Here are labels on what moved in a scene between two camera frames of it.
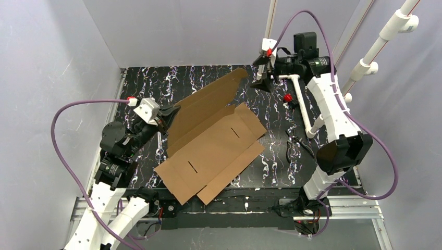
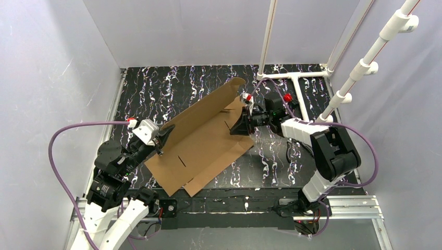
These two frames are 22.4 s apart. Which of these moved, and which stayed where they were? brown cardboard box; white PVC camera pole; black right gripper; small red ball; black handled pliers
Moved: black right gripper; brown cardboard box
Stayed: small red ball; black handled pliers; white PVC camera pole
